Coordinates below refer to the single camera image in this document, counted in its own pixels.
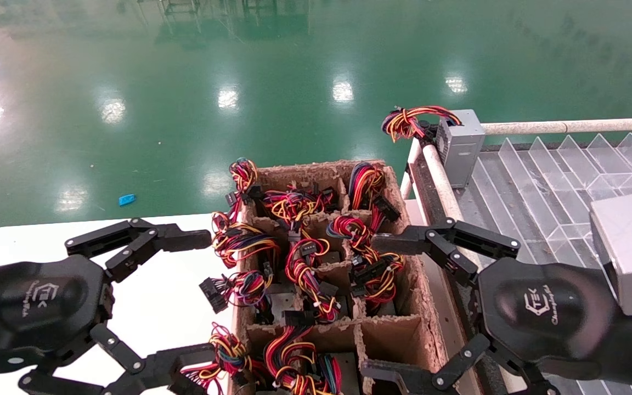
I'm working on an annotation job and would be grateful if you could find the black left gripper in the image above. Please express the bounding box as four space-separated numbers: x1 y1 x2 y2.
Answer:
0 218 213 378

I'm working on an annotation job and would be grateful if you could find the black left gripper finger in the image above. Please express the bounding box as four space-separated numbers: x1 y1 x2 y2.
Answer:
18 323 224 395

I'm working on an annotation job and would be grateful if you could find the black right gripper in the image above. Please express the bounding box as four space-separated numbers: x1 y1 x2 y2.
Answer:
360 217 625 395

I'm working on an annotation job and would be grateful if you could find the brown cardboard divider box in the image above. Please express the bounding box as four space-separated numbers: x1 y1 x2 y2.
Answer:
231 159 449 395

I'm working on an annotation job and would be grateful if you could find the black conveyor bed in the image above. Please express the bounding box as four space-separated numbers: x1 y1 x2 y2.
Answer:
408 134 632 395

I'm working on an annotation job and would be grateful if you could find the clear acrylic divider grid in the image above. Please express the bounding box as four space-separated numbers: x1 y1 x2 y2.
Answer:
470 131 632 395

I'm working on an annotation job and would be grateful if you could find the white pipe rail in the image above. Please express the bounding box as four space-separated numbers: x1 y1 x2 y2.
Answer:
422 144 531 395
481 117 632 136
400 137 422 201

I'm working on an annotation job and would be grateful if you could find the gray right wrist camera box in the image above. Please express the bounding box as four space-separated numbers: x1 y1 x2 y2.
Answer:
590 192 632 317

